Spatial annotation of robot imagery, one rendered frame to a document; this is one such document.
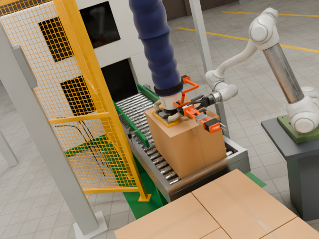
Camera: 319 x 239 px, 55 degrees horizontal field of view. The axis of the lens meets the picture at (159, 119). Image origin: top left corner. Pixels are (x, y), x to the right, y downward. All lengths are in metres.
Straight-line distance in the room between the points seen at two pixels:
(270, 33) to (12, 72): 1.74
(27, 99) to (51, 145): 0.42
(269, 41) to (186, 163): 1.03
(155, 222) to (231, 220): 0.50
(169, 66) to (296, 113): 0.90
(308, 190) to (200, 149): 0.84
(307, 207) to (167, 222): 1.10
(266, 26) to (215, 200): 1.14
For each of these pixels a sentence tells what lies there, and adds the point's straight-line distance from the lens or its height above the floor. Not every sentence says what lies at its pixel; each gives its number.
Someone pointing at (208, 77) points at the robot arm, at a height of 1.18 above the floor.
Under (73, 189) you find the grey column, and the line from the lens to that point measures 2.83.
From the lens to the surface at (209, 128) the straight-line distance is 1.85.
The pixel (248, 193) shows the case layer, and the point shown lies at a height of 0.54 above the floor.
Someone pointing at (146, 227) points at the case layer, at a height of 0.54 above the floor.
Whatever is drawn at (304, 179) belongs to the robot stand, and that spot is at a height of 0.42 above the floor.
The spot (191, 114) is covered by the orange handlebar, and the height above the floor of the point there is 1.09.
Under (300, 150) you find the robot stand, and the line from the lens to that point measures 2.16.
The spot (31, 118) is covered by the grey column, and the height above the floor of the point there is 1.26.
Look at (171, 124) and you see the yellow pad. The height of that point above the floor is 0.97.
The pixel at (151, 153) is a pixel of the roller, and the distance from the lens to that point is 2.84.
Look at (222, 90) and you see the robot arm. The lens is 2.26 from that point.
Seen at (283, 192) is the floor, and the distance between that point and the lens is 2.97.
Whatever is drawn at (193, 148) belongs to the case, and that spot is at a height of 0.79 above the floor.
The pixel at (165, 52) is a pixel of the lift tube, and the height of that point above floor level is 1.47.
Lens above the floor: 2.00
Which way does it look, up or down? 26 degrees down
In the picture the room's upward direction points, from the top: 17 degrees counter-clockwise
